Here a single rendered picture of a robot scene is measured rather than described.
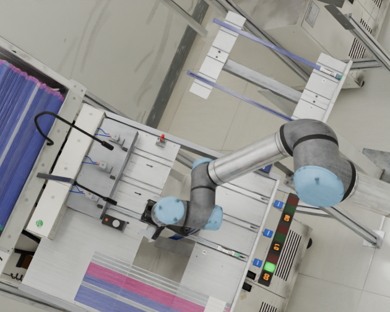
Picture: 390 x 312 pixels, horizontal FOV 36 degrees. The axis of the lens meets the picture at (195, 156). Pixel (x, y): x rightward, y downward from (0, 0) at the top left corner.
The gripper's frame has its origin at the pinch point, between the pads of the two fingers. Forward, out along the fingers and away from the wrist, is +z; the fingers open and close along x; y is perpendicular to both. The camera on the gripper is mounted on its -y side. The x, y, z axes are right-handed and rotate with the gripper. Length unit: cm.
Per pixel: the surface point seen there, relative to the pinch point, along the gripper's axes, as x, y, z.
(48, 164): -4.6, 42.0, 12.7
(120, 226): 6.0, 10.8, 8.9
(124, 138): -23.6, 21.5, 10.0
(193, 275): 11.8, -18.8, 6.9
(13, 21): -92, 107, 146
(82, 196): 1.2, 27.0, 11.3
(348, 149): -63, -67, 31
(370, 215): -45, -92, 46
